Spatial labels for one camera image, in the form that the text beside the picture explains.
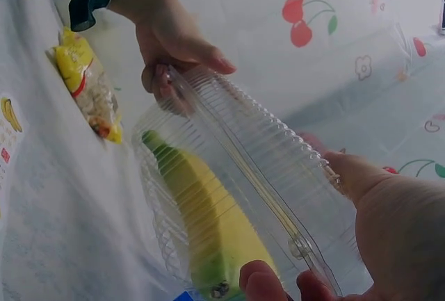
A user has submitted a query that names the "person's right hand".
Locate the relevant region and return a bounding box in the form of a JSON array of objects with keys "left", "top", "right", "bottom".
[{"left": 238, "top": 150, "right": 445, "bottom": 301}]

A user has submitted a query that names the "person's left hand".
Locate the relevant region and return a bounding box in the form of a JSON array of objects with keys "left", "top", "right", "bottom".
[{"left": 111, "top": 0, "right": 238, "bottom": 104}]

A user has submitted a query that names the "clear plastic clamshell container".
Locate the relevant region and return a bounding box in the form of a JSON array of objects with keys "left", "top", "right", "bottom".
[{"left": 130, "top": 63, "right": 377, "bottom": 301}]

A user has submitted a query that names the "yellow snack packet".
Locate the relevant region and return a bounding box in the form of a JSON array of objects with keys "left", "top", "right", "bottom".
[{"left": 46, "top": 26, "right": 124, "bottom": 145}]

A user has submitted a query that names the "yellow green banana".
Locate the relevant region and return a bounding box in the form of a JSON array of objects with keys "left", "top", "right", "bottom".
[{"left": 140, "top": 129, "right": 283, "bottom": 300}]

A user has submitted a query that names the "black wrist band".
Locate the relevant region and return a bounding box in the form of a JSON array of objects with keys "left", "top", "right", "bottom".
[{"left": 67, "top": 0, "right": 114, "bottom": 33}]

